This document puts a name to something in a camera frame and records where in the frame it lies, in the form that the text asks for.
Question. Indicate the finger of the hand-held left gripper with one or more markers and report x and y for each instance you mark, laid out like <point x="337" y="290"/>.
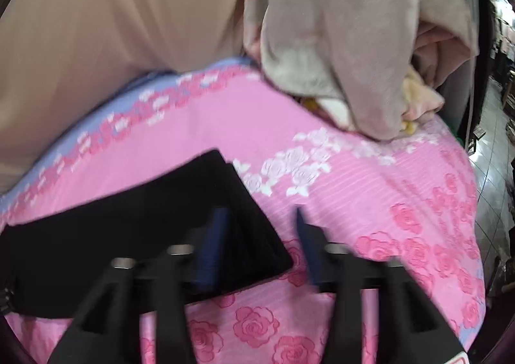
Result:
<point x="4" y="296"/>

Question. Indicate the black pants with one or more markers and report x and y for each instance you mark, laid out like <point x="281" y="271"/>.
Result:
<point x="120" y="223"/>

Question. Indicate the pink floral bed sheet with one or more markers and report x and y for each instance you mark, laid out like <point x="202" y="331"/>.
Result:
<point x="354" y="195"/>

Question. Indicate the yellow fluffy cloth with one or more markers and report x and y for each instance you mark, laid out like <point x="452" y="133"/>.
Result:
<point x="416" y="100"/>

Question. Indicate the grey beige blanket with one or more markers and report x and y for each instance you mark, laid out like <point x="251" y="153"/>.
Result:
<point x="342" y="34"/>

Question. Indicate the dark background furniture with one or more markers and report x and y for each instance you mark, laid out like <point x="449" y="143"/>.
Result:
<point x="505" y="38"/>

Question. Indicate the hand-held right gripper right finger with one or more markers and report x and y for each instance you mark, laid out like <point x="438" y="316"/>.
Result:
<point x="310" y="251"/>

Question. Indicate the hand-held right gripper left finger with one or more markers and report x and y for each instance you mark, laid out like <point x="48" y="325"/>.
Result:
<point x="210" y="247"/>

